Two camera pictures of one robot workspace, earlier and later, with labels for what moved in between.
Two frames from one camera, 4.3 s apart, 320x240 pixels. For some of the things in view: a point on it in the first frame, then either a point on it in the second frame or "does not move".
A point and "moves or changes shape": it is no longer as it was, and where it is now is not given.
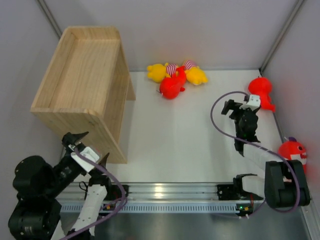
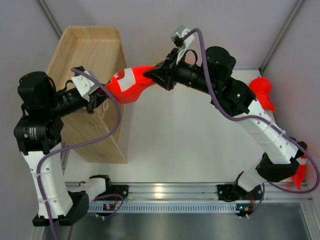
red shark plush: x=170 y=87 moves or changes shape
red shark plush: x=262 y=86 does not move
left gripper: x=69 y=142 → x=96 y=97
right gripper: x=231 y=105 → x=166 y=77
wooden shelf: x=88 y=91 does not move
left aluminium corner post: x=49 y=17 does not move
